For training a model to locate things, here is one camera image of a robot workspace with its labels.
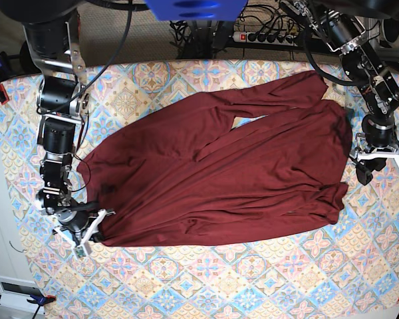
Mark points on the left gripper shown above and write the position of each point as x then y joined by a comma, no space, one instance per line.
377,142

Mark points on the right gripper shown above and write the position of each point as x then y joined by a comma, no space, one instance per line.
75,218

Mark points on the dark red t-shirt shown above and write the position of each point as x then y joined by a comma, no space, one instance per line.
224,167

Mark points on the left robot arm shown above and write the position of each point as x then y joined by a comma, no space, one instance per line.
346,35

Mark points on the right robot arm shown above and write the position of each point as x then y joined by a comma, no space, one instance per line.
52,34

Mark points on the blue orange clamp lower left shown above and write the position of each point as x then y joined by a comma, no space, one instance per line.
36,300

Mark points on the blue orange clamp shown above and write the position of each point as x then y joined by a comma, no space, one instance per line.
4,75
36,300

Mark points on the patterned tablecloth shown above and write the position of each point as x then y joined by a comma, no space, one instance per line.
344,269

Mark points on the black round object top right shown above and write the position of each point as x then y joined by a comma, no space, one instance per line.
390,29

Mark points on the blue orange clamp upper left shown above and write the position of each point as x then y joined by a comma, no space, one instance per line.
4,75

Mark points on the black round stool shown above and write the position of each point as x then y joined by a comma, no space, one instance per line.
26,61

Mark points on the white power strip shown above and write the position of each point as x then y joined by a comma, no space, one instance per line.
263,38

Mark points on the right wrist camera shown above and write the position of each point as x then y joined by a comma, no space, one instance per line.
80,251

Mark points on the white wall socket box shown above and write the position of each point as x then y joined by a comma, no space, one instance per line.
15,293

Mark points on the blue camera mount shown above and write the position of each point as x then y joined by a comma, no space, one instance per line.
191,10

